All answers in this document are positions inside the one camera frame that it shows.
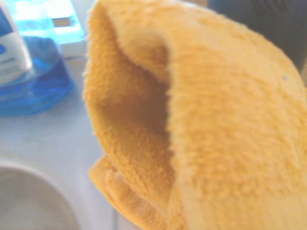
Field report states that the blue dish soap bottle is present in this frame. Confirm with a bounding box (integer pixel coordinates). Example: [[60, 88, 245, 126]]
[[0, 0, 75, 117]]

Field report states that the stainless steel double sink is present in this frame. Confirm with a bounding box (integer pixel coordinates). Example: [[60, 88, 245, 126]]
[[0, 56, 125, 230]]

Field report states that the yellow terry cloth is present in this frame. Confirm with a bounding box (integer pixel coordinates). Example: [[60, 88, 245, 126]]
[[83, 0, 307, 230]]

